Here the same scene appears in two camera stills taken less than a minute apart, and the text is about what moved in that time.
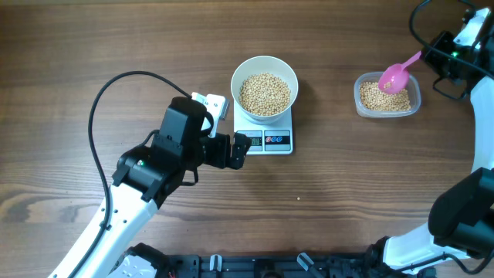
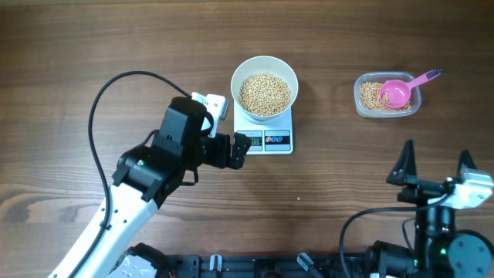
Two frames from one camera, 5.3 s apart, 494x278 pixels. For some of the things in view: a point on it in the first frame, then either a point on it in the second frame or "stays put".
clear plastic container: [370, 100] stays put
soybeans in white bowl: [264, 94] stays put
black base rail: [270, 266] stays put
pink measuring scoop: [395, 79] -> [397, 93]
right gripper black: [431, 58] -> [404, 171]
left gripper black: [221, 159] stays put
